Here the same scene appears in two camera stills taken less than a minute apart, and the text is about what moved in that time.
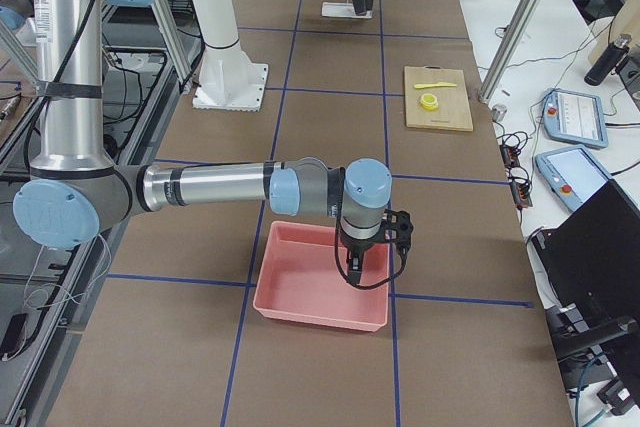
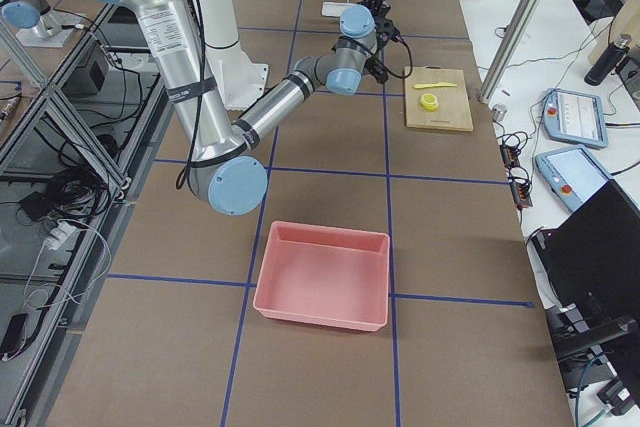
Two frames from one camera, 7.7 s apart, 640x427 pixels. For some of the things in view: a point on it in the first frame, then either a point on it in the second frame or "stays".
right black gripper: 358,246 -> 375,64
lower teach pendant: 572,174 stays
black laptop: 591,262 stays
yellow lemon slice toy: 428,101 stays
